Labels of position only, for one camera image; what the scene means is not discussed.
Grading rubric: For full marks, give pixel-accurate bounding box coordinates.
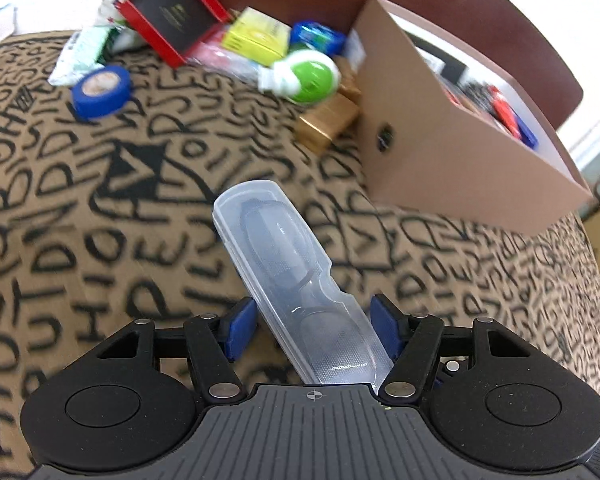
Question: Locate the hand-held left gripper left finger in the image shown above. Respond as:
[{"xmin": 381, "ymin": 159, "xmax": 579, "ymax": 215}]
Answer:
[{"xmin": 86, "ymin": 297, "xmax": 257, "ymax": 406}]

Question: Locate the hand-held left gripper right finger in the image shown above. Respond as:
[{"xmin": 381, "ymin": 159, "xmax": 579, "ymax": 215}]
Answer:
[{"xmin": 371, "ymin": 294, "xmax": 539, "ymax": 407}]

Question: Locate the clear plastic glasses case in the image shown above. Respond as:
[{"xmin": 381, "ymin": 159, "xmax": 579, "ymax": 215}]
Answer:
[{"xmin": 212, "ymin": 179, "xmax": 396, "ymax": 387}]

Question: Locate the tan cardboard box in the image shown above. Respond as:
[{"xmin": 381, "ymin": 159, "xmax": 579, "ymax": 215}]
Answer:
[{"xmin": 352, "ymin": 0, "xmax": 600, "ymax": 237}]

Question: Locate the blue medicine box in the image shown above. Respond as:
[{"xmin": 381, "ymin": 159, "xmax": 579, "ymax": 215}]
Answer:
[{"xmin": 510, "ymin": 112, "xmax": 539, "ymax": 149}]

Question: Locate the red packet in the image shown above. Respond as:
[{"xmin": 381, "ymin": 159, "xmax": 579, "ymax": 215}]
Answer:
[{"xmin": 487, "ymin": 85, "xmax": 519, "ymax": 131}]

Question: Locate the gold box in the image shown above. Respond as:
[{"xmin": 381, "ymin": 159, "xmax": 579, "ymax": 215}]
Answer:
[{"xmin": 296, "ymin": 94, "xmax": 360, "ymax": 156}]

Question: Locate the brown black-lettered printed blanket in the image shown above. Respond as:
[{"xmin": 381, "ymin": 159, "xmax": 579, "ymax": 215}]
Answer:
[{"xmin": 0, "ymin": 30, "xmax": 600, "ymax": 480}]

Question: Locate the green white round device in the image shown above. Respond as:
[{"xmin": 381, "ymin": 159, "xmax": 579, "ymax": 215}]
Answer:
[{"xmin": 257, "ymin": 50, "xmax": 341, "ymax": 106}]

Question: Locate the blue tape roll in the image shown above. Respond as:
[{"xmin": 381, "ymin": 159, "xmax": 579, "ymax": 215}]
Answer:
[{"xmin": 71, "ymin": 66, "xmax": 132, "ymax": 120}]

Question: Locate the pink packet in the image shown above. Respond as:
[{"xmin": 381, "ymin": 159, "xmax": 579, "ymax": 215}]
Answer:
[{"xmin": 187, "ymin": 40, "xmax": 261, "ymax": 84}]

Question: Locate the yellow box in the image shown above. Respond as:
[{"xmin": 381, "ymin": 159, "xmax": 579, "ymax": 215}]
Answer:
[{"xmin": 221, "ymin": 6, "xmax": 291, "ymax": 67}]

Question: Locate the blue green packet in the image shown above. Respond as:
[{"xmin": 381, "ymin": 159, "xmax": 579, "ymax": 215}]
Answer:
[{"xmin": 289, "ymin": 21, "xmax": 347, "ymax": 57}]

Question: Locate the green wet wipes packet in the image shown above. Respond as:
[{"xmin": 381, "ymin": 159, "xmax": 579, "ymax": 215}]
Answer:
[{"xmin": 47, "ymin": 25, "xmax": 117, "ymax": 86}]

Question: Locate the red gift box black inside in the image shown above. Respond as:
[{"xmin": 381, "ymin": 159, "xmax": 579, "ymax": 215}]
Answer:
[{"xmin": 117, "ymin": 0, "xmax": 231, "ymax": 69}]

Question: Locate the white red-patterned pouch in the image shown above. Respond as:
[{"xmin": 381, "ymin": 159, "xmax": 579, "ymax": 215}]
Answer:
[{"xmin": 96, "ymin": 0, "xmax": 137, "ymax": 29}]

